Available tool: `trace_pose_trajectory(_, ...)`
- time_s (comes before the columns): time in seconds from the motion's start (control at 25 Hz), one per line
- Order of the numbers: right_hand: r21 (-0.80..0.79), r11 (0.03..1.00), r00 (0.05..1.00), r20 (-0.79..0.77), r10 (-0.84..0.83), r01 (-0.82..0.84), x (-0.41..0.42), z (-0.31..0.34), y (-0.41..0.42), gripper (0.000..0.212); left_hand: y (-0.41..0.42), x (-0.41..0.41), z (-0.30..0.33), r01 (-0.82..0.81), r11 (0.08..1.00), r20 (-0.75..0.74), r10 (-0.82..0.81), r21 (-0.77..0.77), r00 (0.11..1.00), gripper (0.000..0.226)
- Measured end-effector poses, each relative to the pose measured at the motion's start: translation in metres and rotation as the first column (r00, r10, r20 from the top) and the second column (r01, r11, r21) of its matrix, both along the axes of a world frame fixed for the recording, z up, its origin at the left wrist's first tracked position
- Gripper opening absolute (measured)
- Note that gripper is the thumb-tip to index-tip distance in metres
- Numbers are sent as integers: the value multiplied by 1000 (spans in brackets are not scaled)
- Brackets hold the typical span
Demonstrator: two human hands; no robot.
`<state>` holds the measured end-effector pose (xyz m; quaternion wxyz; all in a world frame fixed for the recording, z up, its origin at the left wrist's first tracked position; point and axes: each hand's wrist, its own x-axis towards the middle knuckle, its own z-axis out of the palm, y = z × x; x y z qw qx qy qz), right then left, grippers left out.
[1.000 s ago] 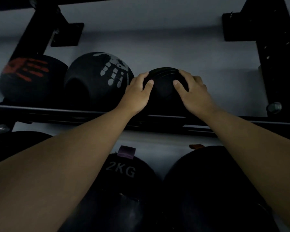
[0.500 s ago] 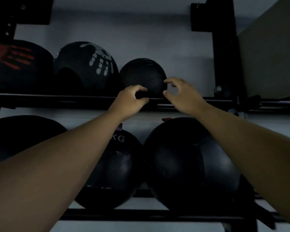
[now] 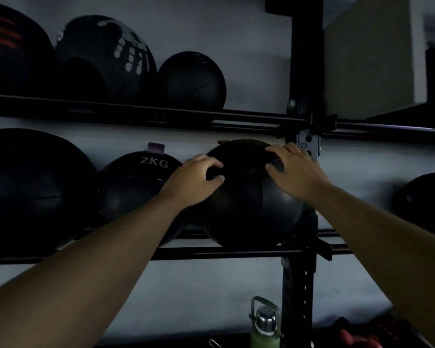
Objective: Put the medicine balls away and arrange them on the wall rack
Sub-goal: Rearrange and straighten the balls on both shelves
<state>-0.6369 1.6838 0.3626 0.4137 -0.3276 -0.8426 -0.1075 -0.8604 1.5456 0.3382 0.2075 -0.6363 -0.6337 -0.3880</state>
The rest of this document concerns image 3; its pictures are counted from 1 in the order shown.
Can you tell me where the person's left hand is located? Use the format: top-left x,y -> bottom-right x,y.
159,154 -> 225,214

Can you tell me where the person's right hand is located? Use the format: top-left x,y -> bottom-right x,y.
265,142 -> 333,203

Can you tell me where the plain black medicine ball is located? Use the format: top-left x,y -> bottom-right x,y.
202,139 -> 309,249

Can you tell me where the person's left forearm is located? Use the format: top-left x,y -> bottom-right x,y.
0,192 -> 190,348

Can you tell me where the person's right forearm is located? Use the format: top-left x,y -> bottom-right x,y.
306,182 -> 435,348

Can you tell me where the black ball with white lettering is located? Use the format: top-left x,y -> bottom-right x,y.
97,151 -> 190,247

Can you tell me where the small black medicine ball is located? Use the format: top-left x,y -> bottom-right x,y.
156,51 -> 227,113

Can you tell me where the black metal storage rack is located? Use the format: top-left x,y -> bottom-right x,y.
0,0 -> 435,348

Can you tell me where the grey plyo box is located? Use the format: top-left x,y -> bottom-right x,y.
323,0 -> 427,121

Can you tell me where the black ball with side lettering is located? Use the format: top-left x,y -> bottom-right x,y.
396,172 -> 435,240

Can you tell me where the green water bottle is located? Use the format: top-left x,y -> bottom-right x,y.
249,296 -> 284,348

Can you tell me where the black ball with white handprint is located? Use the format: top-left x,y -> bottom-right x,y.
54,15 -> 159,105

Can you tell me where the large black medicine ball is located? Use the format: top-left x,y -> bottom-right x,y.
0,128 -> 99,258

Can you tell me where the red dumbbell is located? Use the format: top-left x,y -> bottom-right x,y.
333,316 -> 423,348

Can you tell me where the black ball with red stripes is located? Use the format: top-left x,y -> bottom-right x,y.
0,1 -> 57,99

